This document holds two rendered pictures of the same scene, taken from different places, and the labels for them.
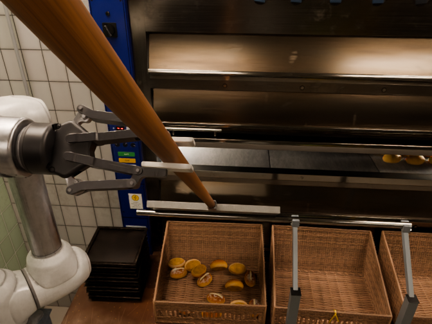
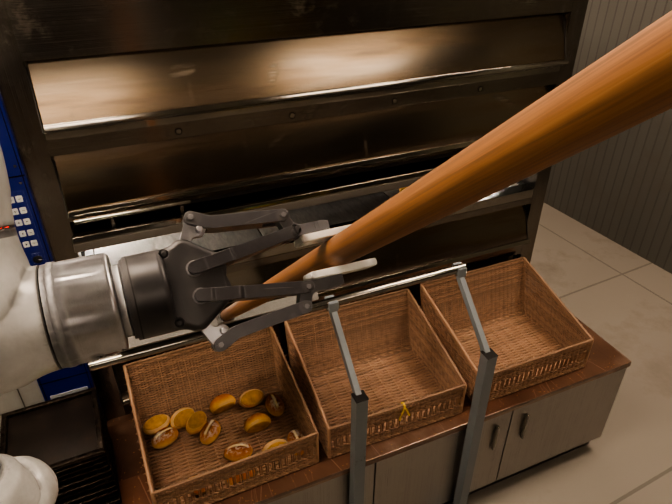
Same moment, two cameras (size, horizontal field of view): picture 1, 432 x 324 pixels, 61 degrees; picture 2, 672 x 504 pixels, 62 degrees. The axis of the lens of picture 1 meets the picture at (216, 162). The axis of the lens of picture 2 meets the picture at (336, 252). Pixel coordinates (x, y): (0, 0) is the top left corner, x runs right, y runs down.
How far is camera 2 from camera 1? 0.29 m
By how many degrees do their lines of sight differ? 24
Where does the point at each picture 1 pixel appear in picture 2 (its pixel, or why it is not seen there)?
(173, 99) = (94, 169)
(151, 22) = (30, 45)
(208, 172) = not seen: hidden behind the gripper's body
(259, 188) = (255, 273)
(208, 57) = (144, 90)
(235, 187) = not seen: hidden behind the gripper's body
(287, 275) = (320, 382)
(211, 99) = (160, 157)
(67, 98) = not seen: outside the picture
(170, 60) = (78, 105)
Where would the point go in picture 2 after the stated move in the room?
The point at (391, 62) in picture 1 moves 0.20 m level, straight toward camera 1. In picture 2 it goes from (398, 63) to (407, 80)
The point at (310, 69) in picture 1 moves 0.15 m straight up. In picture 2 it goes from (300, 87) to (298, 37)
